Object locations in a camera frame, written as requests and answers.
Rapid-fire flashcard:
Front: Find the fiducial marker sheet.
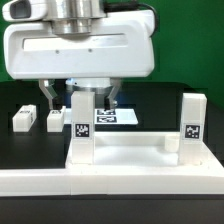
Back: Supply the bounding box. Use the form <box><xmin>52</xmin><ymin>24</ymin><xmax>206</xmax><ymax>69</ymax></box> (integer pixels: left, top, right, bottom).
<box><xmin>63</xmin><ymin>108</ymin><xmax>139</xmax><ymax>126</ymax></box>

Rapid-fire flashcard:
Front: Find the white desk top tray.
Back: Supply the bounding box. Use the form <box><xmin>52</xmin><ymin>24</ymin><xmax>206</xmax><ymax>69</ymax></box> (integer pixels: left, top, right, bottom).
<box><xmin>64</xmin><ymin>131</ymin><xmax>224</xmax><ymax>171</ymax></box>

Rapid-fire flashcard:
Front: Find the white L-shaped fence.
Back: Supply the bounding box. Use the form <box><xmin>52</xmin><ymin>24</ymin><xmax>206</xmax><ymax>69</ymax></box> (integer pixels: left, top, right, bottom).
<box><xmin>0</xmin><ymin>167</ymin><xmax>224</xmax><ymax>197</ymax></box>

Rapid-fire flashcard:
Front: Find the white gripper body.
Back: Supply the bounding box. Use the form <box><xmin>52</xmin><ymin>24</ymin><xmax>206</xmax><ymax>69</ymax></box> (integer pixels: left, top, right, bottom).
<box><xmin>2</xmin><ymin>0</ymin><xmax>156</xmax><ymax>79</ymax></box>

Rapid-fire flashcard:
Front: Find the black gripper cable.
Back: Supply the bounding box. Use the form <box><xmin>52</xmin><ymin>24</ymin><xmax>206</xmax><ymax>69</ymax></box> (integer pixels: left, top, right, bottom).
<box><xmin>103</xmin><ymin>1</ymin><xmax>161</xmax><ymax>38</ymax></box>

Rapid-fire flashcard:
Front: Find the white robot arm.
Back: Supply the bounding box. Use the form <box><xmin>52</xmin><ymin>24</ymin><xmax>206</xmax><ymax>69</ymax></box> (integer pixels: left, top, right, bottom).
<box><xmin>2</xmin><ymin>0</ymin><xmax>158</xmax><ymax>109</ymax></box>

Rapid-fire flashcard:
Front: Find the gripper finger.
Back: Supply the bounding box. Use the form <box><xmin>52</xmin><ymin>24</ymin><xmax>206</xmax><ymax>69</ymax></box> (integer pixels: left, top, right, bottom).
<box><xmin>104</xmin><ymin>78</ymin><xmax>122</xmax><ymax>110</ymax></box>
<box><xmin>39</xmin><ymin>79</ymin><xmax>61</xmax><ymax>110</ymax></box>

